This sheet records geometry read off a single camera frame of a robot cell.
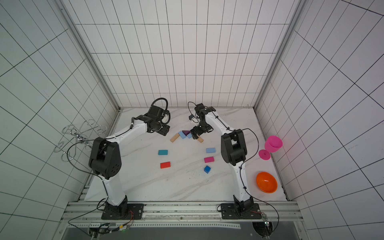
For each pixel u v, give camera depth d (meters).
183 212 0.74
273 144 0.82
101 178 0.53
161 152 0.95
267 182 0.80
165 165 0.89
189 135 1.01
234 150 0.57
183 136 1.02
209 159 0.90
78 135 0.68
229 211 0.73
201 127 0.85
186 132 1.03
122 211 0.65
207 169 0.86
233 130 0.59
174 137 1.02
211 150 0.97
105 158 0.49
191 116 0.91
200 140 0.99
